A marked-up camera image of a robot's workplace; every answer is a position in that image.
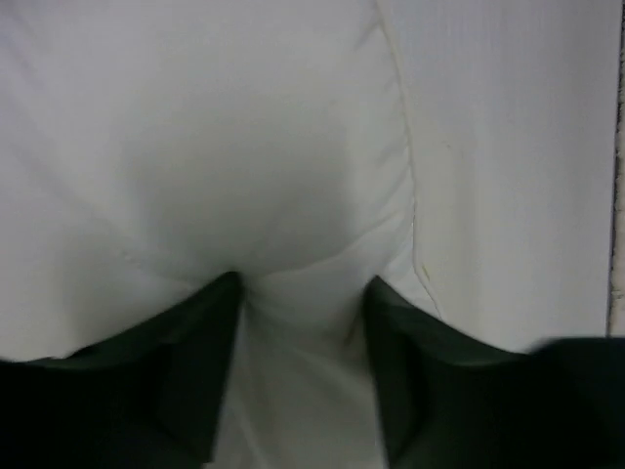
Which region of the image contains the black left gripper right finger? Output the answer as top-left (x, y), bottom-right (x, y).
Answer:
top-left (363, 279), bottom-right (624, 468)

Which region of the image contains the white pillow yellow underside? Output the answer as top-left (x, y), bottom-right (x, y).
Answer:
top-left (1, 1), bottom-right (437, 468)

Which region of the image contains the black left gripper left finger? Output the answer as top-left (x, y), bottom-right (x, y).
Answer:
top-left (1, 273), bottom-right (242, 468)

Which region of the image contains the aluminium table frame rail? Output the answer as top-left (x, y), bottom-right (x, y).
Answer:
top-left (606, 12), bottom-right (624, 336)

